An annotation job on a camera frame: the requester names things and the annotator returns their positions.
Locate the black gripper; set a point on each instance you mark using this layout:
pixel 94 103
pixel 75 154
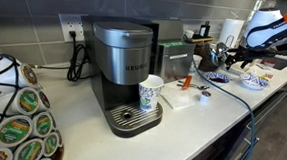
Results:
pixel 255 53

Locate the brown coffee beans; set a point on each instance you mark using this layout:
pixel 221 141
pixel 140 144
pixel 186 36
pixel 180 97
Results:
pixel 218 80

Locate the blue patterned paper bowl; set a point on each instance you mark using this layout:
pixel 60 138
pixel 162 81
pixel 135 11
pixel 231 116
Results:
pixel 253 82
pixel 218 84

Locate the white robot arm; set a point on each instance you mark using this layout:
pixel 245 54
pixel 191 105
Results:
pixel 263 27

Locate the beige clamshell takeout container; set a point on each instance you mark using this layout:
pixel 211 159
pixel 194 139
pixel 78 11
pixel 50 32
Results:
pixel 239 70

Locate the crumpled white paper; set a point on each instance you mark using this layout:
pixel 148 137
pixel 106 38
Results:
pixel 251 71

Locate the metal paper towel holder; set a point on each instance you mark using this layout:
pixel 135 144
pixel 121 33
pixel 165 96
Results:
pixel 230 42

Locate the white paper towel roll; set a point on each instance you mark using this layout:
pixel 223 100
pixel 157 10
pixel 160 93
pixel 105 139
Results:
pixel 231 32

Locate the small patterned paper cup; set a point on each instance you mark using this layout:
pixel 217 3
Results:
pixel 196 61

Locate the stainless steel sink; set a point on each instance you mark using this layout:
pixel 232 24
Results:
pixel 281 63

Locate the metal spoon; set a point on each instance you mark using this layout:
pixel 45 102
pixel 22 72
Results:
pixel 203 87

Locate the black container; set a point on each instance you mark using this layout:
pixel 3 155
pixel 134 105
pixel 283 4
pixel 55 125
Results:
pixel 204 28

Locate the white maroon lid coffee pod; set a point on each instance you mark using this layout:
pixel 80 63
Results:
pixel 205 97

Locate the orange plastic stick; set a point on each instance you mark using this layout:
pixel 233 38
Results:
pixel 187 82

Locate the small white cup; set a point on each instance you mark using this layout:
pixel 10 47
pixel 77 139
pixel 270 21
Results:
pixel 189 34

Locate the steel napkin dispenser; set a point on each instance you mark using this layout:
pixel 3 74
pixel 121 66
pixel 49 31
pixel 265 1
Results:
pixel 174 63

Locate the white napkin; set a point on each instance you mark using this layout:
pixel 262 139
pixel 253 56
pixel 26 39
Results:
pixel 177 98

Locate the blue green patterned paper cup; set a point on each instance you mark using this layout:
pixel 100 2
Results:
pixel 149 93

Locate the silver black Keurig machine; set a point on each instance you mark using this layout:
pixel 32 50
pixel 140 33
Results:
pixel 125 55

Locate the dark lid coffee pod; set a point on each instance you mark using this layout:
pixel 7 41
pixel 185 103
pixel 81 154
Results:
pixel 44 100

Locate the white wall outlet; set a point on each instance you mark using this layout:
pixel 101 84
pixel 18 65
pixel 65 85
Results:
pixel 65 23

